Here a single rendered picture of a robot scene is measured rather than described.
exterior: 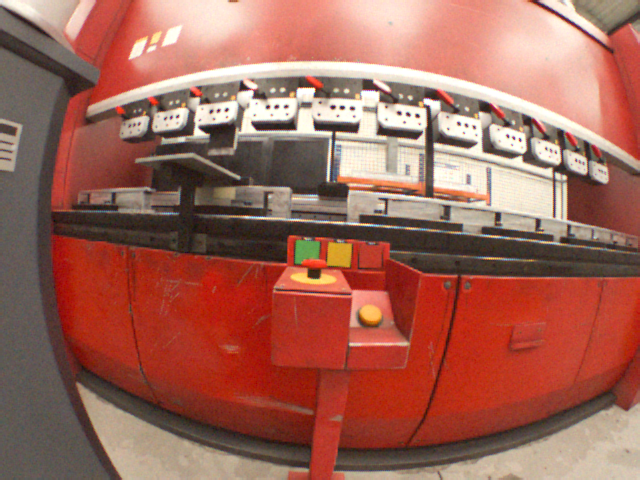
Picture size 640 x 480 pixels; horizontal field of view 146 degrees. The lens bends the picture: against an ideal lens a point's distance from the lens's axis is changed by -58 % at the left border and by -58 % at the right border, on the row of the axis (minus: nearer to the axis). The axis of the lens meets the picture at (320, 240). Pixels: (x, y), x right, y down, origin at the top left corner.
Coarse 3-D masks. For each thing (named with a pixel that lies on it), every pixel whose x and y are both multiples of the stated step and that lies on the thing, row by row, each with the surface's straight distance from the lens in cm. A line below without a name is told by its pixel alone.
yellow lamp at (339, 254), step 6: (330, 246) 45; (336, 246) 45; (342, 246) 45; (348, 246) 45; (330, 252) 45; (336, 252) 45; (342, 252) 45; (348, 252) 45; (330, 258) 45; (336, 258) 45; (342, 258) 45; (348, 258) 45; (330, 264) 45; (336, 264) 45; (342, 264) 45; (348, 264) 46
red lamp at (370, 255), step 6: (366, 246) 46; (372, 246) 46; (378, 246) 46; (360, 252) 46; (366, 252) 46; (372, 252) 46; (378, 252) 46; (360, 258) 46; (366, 258) 46; (372, 258) 46; (378, 258) 47; (360, 264) 46; (366, 264) 46; (372, 264) 46; (378, 264) 47
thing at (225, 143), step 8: (216, 128) 86; (224, 128) 85; (232, 128) 83; (216, 136) 85; (224, 136) 84; (232, 136) 82; (208, 144) 86; (216, 144) 84; (224, 144) 82; (232, 144) 81; (208, 152) 86; (216, 152) 84; (224, 152) 83; (232, 152) 81
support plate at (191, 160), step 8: (136, 160) 65; (144, 160) 63; (152, 160) 61; (160, 160) 59; (168, 160) 59; (176, 160) 58; (184, 160) 57; (192, 160) 56; (200, 160) 56; (192, 168) 65; (200, 168) 64; (208, 168) 63; (216, 168) 62; (208, 176) 74; (216, 176) 73; (224, 176) 72; (232, 176) 71
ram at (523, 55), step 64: (192, 0) 141; (256, 0) 118; (320, 0) 110; (384, 0) 112; (448, 0) 126; (512, 0) 159; (128, 64) 138; (192, 64) 105; (384, 64) 86; (448, 64) 96; (512, 64) 117; (576, 64) 163
